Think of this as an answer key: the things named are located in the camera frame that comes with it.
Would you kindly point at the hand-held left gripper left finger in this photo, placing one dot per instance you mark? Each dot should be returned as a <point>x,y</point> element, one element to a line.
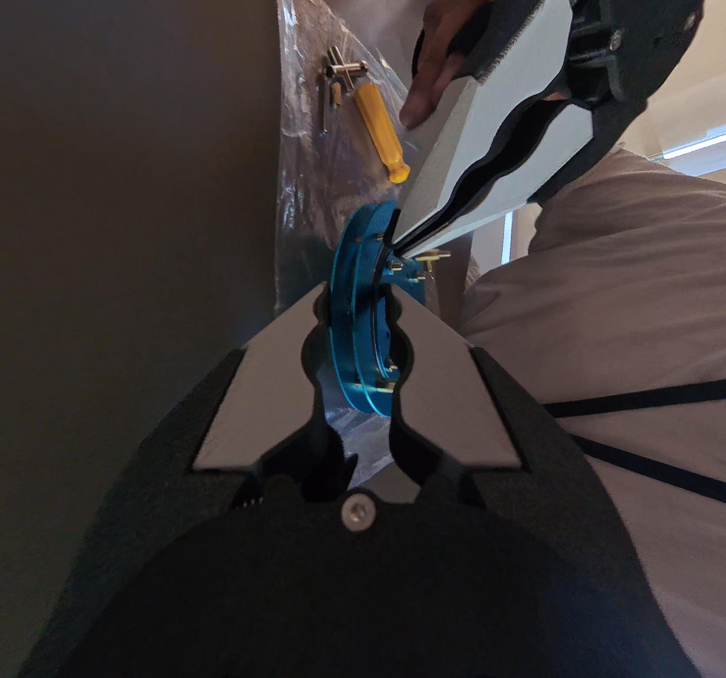
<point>255,411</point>

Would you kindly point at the bundle of long bolts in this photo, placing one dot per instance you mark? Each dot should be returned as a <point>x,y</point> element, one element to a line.
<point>346,70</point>

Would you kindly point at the blue metal turntable base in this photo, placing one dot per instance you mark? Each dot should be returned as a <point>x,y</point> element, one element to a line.
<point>343,303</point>

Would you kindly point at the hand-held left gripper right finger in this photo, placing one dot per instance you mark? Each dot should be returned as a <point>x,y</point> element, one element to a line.
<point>454,406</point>

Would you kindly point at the grey desk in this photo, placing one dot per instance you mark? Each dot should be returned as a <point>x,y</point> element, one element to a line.
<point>142,179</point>

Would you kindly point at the person's right hand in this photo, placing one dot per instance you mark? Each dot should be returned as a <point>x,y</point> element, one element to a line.
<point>436,65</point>

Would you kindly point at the clear plastic bag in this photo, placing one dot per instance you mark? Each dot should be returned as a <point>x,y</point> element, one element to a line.
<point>317,179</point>

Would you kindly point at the person's torso in pale shirt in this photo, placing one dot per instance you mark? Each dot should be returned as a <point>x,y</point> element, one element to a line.
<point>624,292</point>

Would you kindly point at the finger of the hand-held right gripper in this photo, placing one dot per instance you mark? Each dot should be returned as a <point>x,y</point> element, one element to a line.
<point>544,167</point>
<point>510,77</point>

